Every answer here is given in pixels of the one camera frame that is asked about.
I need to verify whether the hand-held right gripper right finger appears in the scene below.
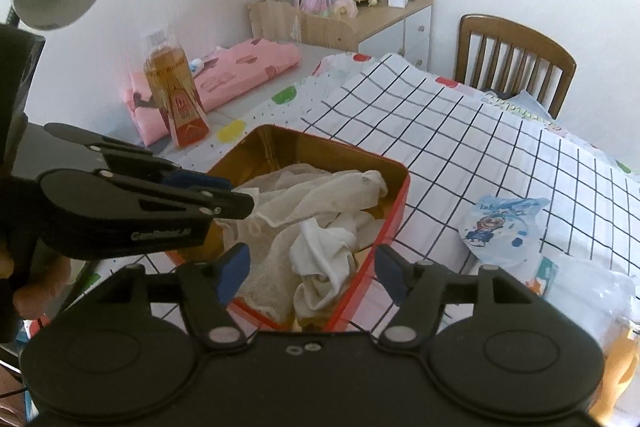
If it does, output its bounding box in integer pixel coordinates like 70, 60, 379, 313
374, 246, 523, 350

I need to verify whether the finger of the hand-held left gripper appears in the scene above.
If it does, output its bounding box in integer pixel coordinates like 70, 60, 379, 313
44, 122, 233, 192
100, 169, 256, 220

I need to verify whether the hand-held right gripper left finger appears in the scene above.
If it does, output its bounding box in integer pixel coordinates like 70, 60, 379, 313
102, 243, 251, 350

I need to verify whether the beige mesh cloth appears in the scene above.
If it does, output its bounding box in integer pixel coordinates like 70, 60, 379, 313
220, 163, 391, 325

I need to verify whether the red tin box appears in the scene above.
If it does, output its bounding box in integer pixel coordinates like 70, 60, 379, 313
167, 124, 412, 334

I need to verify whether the white cloth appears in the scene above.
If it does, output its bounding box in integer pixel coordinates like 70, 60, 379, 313
289, 212, 381, 323

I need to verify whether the blue cartoon wet wipes packet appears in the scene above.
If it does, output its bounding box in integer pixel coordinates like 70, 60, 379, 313
457, 193, 552, 264

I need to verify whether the clear plastic bag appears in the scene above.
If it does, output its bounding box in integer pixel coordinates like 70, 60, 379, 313
520, 252, 640, 358

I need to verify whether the person's left hand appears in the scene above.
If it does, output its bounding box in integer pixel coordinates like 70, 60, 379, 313
0, 251, 71, 314

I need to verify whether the amber liquid bottle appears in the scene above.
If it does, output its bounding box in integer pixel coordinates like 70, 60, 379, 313
143, 29, 211, 148

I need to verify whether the pink folded cloth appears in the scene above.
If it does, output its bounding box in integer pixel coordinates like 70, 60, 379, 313
120, 39, 302, 146

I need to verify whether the white black checked blanket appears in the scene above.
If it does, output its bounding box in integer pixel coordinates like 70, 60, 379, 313
90, 52, 640, 358

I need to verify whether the printed pillow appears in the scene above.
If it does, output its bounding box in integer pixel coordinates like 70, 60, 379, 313
482, 89, 562, 128

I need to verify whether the wooden cabinet with white drawers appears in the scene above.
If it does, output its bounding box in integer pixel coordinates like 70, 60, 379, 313
247, 0, 434, 70

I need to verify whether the orange plastic object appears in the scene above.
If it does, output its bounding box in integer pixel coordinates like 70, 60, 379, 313
592, 319, 638, 415

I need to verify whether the wooden chair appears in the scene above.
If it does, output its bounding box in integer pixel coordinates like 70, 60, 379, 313
457, 13, 577, 118

